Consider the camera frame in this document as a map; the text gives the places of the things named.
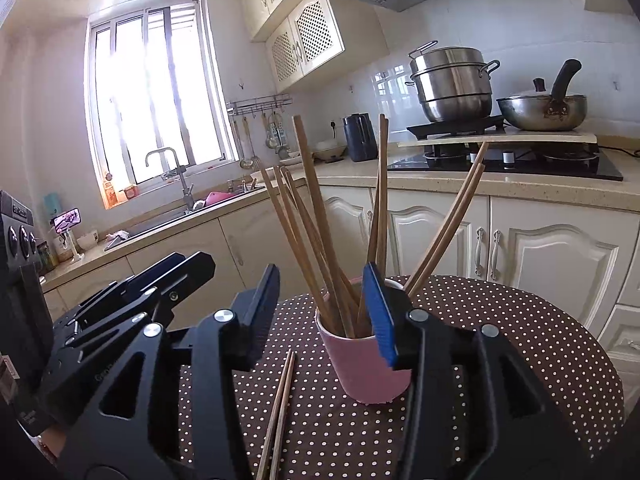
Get black portable induction cooker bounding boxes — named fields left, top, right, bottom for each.
left=406, top=115, right=508, bottom=141

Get stack of white bowls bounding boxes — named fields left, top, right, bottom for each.
left=312, top=139, right=348, bottom=161

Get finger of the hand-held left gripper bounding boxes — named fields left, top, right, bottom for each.
left=65, top=251, right=217, bottom=346
left=75, top=254, right=188, bottom=317

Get steel wall rack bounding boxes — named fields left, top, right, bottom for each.
left=226, top=92, right=293, bottom=118

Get pink cup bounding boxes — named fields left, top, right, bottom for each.
left=315, top=276, right=413, bottom=405

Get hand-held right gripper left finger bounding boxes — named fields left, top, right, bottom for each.
left=59, top=262, right=281, bottom=480

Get bunch of wooden chopsticks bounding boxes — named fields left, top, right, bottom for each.
left=259, top=114, right=490, bottom=339

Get cream base cabinets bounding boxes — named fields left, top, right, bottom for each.
left=40, top=180, right=640, bottom=411

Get black glass gas hob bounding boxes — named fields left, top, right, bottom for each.
left=387, top=142, right=625, bottom=182

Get beige kitchen countertop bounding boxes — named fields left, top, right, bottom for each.
left=37, top=147, right=640, bottom=291

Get cream stone board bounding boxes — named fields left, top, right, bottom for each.
left=397, top=127, right=599, bottom=150

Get steel wok lid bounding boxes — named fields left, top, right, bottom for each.
left=502, top=77, right=588, bottom=102

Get smartphone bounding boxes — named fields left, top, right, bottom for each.
left=52, top=207, right=82, bottom=233

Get steel kitchen sink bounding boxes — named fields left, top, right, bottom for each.
left=104, top=185, right=266, bottom=252

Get brown polka-dot tablecloth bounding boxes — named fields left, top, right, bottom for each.
left=177, top=274, right=626, bottom=480

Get barred kitchen window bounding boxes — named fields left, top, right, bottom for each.
left=85, top=0, right=240, bottom=196

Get dark blue kettle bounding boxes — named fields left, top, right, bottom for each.
left=342, top=112, right=379, bottom=163

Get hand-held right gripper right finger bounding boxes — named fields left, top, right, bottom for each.
left=361, top=261, right=596, bottom=480

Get steel kitchen faucet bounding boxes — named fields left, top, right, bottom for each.
left=145, top=146, right=197, bottom=211

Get steel wok black handle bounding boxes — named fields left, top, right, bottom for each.
left=496, top=59, right=589, bottom=132

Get long wooden chopstick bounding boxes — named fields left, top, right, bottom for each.
left=255, top=350, right=293, bottom=480
left=270, top=351, right=298, bottom=480

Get cream lattice-door wall cabinet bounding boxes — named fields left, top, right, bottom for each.
left=264, top=0, right=391, bottom=93

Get steel steamer pot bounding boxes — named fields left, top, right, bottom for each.
left=405, top=40, right=501, bottom=124

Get person's left hand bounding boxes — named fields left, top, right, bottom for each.
left=37, top=425, right=68, bottom=462

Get steel spatula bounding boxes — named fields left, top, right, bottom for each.
left=242, top=117, right=261, bottom=171

